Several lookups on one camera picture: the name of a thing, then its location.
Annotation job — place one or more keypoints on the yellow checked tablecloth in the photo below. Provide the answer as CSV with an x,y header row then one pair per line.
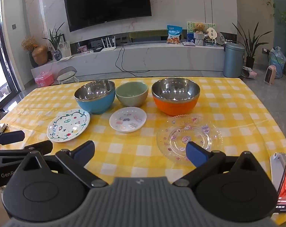
x,y
138,146

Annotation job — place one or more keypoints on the round decorative plate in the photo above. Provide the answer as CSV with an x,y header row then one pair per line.
x,y
220,38

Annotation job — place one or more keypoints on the golden vase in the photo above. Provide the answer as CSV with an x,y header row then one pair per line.
x,y
39,56

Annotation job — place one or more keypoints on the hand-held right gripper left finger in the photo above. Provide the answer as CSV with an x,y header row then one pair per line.
x,y
82,150

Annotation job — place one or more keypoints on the green picture board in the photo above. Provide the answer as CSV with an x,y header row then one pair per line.
x,y
190,32

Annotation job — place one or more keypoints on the small white printed plate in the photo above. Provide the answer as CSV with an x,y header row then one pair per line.
x,y
127,119

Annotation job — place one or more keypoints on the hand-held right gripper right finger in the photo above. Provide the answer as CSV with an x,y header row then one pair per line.
x,y
195,153

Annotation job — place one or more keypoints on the orange steel bowl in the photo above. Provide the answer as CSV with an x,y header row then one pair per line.
x,y
173,107

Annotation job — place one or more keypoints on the black wall television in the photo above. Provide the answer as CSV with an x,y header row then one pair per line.
x,y
107,2

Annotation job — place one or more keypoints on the marble television cabinet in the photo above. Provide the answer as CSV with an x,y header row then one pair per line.
x,y
157,56

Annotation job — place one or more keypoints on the pink storage box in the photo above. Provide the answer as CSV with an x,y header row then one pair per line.
x,y
44,80

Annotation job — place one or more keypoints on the pink small heater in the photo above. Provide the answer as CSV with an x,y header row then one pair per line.
x,y
270,75

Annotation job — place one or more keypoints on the green leafy stems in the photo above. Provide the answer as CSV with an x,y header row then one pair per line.
x,y
55,39

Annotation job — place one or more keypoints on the pink photo frame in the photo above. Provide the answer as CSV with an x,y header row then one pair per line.
x,y
82,49

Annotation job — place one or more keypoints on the green ceramic bowl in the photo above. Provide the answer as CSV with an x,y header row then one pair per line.
x,y
131,100

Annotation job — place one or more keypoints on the long leaf potted plant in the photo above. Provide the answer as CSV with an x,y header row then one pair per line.
x,y
250,49

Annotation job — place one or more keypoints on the small round stool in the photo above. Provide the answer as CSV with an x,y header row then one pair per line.
x,y
66,76

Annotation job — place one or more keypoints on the sliding glass door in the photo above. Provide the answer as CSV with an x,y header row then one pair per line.
x,y
5,52

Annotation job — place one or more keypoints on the white fruit print plate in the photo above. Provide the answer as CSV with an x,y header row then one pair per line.
x,y
68,125

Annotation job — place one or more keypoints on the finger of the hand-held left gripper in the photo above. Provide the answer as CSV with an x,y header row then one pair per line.
x,y
43,147
10,137

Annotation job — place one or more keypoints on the round paper fan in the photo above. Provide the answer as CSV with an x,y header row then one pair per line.
x,y
211,33

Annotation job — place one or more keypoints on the spoon picture frame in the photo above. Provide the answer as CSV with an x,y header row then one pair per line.
x,y
65,48

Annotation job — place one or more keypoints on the flat laptop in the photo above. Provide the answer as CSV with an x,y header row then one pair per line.
x,y
189,43

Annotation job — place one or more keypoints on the brown teddy bear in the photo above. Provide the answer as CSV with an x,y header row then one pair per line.
x,y
199,28

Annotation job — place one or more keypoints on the white phone stand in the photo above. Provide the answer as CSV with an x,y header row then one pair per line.
x,y
276,165

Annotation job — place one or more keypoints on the blue glass vase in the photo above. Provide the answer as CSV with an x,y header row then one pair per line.
x,y
57,55

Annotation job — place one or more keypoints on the grey ribbed pot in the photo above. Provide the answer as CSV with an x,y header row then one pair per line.
x,y
199,39

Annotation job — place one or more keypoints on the blue snack bag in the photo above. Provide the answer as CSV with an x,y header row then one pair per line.
x,y
174,34

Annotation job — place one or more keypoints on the clear glass printed plate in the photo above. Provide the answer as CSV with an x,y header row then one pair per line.
x,y
176,134

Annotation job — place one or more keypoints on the blue metal trash can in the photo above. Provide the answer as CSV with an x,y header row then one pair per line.
x,y
233,61

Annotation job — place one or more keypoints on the blue steel bowl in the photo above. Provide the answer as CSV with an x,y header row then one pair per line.
x,y
95,104

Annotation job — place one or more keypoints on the white router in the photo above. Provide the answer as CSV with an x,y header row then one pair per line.
x,y
108,48

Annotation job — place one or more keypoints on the dried flower bunch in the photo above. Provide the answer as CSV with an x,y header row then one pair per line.
x,y
29,43

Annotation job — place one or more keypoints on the pink patterned bag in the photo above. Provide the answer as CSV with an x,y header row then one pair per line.
x,y
249,73

